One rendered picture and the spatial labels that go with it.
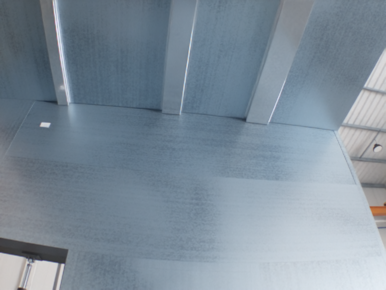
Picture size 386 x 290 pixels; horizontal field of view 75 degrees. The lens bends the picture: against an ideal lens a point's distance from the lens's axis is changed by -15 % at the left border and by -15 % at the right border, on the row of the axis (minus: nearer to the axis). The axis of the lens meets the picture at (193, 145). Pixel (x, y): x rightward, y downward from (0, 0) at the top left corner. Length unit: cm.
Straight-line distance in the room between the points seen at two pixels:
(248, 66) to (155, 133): 66
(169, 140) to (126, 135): 25
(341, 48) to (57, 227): 177
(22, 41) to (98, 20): 50
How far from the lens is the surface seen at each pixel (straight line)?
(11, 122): 197
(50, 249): 137
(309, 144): 198
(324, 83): 190
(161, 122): 179
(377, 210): 1173
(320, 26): 169
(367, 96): 952
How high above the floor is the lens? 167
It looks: 43 degrees up
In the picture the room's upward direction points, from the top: straight up
